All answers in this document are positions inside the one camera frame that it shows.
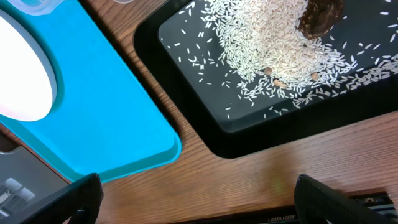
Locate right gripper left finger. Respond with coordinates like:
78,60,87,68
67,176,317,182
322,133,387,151
1,173,103,224

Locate brown food scrap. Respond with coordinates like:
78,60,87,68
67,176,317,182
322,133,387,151
298,0,344,40

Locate clear plastic bin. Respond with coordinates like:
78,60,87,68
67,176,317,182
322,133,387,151
6,0,134,16

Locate white rice pile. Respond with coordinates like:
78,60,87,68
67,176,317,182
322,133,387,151
160,0,398,121

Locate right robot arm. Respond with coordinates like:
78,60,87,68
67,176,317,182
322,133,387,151
1,134,299,224

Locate black rectangular tray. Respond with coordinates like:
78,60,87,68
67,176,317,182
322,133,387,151
133,1,397,159

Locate teal plastic serving tray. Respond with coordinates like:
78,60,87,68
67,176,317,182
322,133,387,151
1,1,182,182

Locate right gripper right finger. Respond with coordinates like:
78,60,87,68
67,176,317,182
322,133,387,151
294,174,395,224

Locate large white plate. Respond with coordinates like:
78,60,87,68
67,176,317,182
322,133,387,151
1,11,57,122

